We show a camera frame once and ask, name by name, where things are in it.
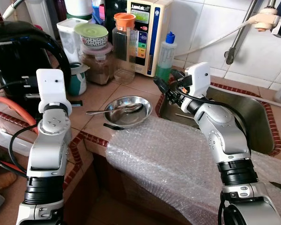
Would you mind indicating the clear bubble wrap sheet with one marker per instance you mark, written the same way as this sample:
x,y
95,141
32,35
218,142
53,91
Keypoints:
x,y
164,164

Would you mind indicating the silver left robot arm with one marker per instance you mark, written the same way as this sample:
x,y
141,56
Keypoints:
x,y
47,154

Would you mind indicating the white jar green base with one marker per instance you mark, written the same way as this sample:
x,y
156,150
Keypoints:
x,y
78,8

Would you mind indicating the patterned bowl green lid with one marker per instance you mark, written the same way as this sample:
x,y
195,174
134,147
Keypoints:
x,y
91,32

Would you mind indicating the clear container white lid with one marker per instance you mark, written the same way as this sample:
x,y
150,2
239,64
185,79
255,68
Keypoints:
x,y
65,40

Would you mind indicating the steel spoon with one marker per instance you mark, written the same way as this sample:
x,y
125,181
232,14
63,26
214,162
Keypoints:
x,y
100,112

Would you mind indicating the short black strip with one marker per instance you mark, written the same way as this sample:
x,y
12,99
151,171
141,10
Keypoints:
x,y
113,126

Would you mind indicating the long black strip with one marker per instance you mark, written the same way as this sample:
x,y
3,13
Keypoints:
x,y
278,187

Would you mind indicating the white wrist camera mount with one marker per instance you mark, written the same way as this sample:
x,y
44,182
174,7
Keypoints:
x,y
51,86
198,79

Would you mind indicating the shallow steel bowl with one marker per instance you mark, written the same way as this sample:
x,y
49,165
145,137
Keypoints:
x,y
126,117

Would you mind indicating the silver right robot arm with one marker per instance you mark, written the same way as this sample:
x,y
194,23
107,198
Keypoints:
x,y
220,136

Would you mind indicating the black kettle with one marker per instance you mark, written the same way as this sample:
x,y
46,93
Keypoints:
x,y
14,51

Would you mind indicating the beige faucet diverter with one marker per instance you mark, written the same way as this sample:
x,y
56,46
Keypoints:
x,y
267,21

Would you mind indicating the green soap bottle blue cap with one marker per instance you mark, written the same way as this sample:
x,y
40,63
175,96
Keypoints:
x,y
165,61

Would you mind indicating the beige water ionizer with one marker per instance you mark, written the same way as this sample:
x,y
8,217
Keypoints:
x,y
154,37

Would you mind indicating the steel faucet spout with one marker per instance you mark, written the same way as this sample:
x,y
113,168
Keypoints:
x,y
241,40

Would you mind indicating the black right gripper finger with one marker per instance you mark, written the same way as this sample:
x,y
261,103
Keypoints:
x,y
163,87
178,75

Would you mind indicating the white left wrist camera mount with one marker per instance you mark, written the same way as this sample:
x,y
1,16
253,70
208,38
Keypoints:
x,y
51,86

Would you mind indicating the teal mug white lid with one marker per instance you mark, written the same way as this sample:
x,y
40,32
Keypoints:
x,y
77,84

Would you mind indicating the brown-filled jar pink lid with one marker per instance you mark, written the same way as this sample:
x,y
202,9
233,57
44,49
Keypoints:
x,y
97,68

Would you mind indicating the stainless steel sink basin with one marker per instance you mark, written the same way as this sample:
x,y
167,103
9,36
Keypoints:
x,y
253,122

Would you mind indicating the glass pitcher orange lid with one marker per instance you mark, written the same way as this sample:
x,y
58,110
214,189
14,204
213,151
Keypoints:
x,y
124,47

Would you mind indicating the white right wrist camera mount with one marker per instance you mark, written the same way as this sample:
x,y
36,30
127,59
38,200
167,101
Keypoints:
x,y
198,79

